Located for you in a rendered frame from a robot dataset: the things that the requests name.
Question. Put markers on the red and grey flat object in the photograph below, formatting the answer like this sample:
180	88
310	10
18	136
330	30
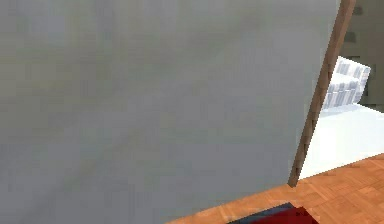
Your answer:
283	216

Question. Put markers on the brown wooden door frame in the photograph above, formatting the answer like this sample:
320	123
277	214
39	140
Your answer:
321	93

